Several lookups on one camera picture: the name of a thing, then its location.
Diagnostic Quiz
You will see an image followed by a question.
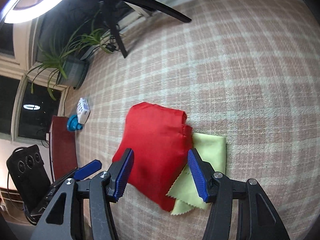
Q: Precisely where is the white patterned tissue pack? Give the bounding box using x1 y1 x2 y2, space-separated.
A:
76 98 90 125

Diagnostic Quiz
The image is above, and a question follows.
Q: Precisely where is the yellow-green microfiber cloth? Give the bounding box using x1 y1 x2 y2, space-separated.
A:
167 133 226 216

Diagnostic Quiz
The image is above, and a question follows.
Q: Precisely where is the plaid beige table cloth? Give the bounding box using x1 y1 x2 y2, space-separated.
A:
66 0 319 239

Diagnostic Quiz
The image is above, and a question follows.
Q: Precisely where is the black tripod stand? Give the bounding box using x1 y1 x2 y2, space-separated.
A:
83 0 191 57

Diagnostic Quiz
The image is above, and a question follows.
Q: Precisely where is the white window frame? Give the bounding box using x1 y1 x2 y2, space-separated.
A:
1 20 68 145

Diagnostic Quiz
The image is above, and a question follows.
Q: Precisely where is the white ring light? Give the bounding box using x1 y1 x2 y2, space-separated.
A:
0 0 81 25

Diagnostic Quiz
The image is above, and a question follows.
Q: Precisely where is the potted spider plant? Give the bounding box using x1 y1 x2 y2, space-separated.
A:
25 10 120 101

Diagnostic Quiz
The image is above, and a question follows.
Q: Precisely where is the red fabric pouch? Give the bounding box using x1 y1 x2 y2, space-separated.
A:
112 102 193 212

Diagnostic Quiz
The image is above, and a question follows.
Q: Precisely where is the blue plastic funnel toy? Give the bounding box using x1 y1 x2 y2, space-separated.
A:
67 114 83 132

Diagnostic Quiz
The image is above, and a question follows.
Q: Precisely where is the dark red cardboard box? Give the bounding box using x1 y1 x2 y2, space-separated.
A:
49 115 78 180

